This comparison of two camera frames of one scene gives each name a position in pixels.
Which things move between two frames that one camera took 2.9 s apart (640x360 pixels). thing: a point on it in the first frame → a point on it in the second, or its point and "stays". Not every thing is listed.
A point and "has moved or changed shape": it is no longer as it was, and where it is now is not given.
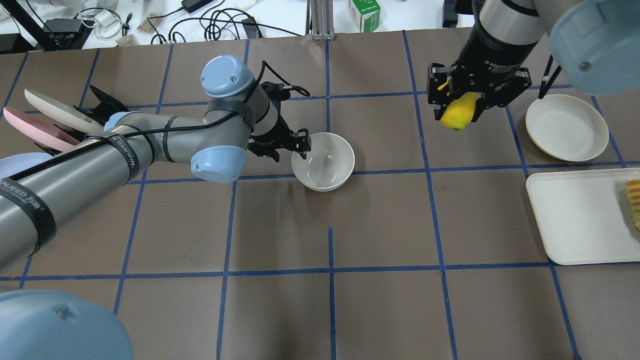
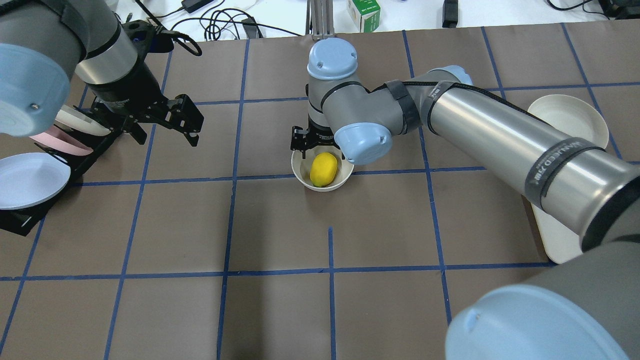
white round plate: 566,127 stays
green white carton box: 365,15 stays
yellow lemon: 459,112 has moved or changed shape
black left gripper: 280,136 → 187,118
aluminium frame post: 319,20 stays
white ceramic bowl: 328,165 stays
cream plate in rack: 63,112 stays
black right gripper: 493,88 → 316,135
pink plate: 41,131 stays
